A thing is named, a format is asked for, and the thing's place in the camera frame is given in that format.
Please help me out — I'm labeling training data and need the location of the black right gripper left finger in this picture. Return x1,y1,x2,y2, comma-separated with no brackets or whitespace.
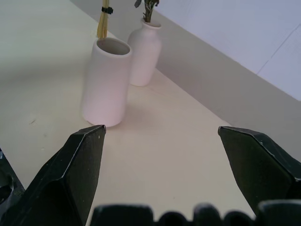
0,124,107,226

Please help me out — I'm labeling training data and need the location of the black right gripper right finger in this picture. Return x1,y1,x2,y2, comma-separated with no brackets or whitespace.
217,126,301,212

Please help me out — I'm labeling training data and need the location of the yellow-stemmed flower bouquet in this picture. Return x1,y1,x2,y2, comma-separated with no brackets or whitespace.
96,0,114,39

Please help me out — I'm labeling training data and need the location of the green-stemmed flower bouquet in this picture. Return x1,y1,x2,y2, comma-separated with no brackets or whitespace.
134,0,162,24

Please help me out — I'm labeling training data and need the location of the wide-mouth white cylinder vase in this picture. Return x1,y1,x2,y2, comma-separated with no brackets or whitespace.
80,37,133,128

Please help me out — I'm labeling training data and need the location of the narrow-neck white bottle vase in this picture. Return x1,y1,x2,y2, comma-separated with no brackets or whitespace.
127,18,163,87

